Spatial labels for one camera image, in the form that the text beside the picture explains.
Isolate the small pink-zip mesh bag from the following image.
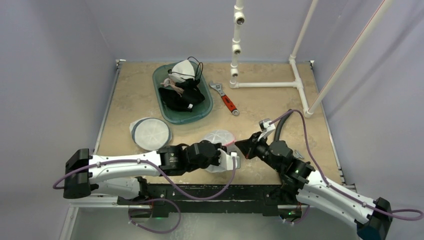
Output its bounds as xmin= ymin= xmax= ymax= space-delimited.
xmin=202 ymin=129 xmax=238 ymax=174

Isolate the white and black bra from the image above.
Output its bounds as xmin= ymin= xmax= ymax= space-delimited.
xmin=167 ymin=56 xmax=204 ymax=83

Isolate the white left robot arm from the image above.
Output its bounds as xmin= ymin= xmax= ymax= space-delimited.
xmin=53 ymin=140 xmax=240 ymax=205

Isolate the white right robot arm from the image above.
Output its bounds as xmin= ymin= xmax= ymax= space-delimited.
xmin=235 ymin=132 xmax=393 ymax=240

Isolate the beige bra in basin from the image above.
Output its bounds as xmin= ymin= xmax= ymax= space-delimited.
xmin=160 ymin=77 xmax=184 ymax=96

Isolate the small metal clamp tool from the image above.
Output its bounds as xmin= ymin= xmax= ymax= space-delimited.
xmin=293 ymin=150 xmax=305 ymax=160

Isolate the black garment in basin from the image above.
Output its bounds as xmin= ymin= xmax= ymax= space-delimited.
xmin=158 ymin=87 xmax=193 ymax=112

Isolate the white PVC pipe rack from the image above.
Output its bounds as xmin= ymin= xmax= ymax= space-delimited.
xmin=229 ymin=0 xmax=397 ymax=119

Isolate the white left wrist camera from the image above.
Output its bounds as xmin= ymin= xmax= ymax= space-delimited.
xmin=217 ymin=149 xmax=241 ymax=172

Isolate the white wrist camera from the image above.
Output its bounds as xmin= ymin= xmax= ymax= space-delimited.
xmin=258 ymin=118 xmax=276 ymax=141
xmin=217 ymin=149 xmax=241 ymax=172

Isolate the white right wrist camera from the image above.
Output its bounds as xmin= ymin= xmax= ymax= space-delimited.
xmin=258 ymin=118 xmax=276 ymax=141

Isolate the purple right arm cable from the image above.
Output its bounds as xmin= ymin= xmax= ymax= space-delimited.
xmin=268 ymin=109 xmax=424 ymax=222

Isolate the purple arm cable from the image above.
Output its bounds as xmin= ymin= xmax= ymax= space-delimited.
xmin=268 ymin=109 xmax=424 ymax=222
xmin=52 ymin=156 xmax=238 ymax=202

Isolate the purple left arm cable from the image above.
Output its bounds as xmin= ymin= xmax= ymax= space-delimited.
xmin=52 ymin=156 xmax=238 ymax=202

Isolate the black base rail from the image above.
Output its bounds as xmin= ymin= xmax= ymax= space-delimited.
xmin=117 ymin=179 xmax=308 ymax=219

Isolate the red-handled adjustable wrench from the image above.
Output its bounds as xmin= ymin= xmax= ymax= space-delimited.
xmin=209 ymin=81 xmax=240 ymax=116

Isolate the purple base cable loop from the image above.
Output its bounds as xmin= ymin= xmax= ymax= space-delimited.
xmin=128 ymin=198 xmax=182 ymax=235

